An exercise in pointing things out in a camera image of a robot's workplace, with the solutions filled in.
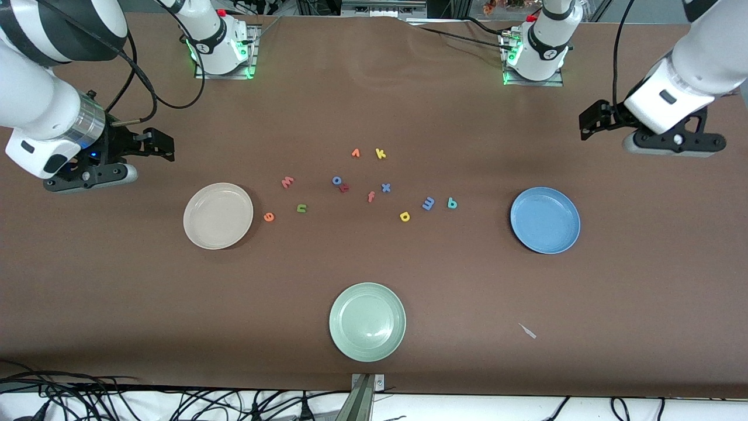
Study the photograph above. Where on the red foam letter m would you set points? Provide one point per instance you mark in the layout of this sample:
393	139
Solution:
287	182

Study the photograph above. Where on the blue plate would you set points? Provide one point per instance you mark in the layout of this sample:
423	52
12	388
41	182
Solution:
545	220

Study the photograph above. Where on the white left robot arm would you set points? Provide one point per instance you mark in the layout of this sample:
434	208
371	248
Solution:
701	58

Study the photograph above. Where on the small white paper scrap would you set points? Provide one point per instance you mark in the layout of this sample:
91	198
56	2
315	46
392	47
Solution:
527	331

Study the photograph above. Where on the brown table cover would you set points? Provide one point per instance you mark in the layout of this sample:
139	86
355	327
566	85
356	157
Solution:
467	292

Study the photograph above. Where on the grey metal rail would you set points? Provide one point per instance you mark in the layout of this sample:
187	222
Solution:
383	7

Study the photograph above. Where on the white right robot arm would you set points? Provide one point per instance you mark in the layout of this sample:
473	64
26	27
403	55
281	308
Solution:
35	105

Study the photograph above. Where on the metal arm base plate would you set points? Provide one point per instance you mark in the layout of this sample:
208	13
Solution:
555	83
254	45

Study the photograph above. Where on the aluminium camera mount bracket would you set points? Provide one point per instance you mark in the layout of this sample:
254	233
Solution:
363	400

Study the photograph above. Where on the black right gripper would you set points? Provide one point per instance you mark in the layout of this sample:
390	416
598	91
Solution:
118	144

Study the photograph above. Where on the blue foam letter m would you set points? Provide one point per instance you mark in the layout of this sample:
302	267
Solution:
428	203

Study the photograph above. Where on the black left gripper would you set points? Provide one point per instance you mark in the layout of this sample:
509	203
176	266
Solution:
613	115

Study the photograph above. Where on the beige brown plate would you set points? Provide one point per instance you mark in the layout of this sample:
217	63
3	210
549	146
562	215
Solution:
217	216

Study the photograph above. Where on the green plate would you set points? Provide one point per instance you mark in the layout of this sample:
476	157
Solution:
367	322

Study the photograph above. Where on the orange brown object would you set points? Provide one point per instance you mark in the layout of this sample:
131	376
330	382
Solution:
502	4

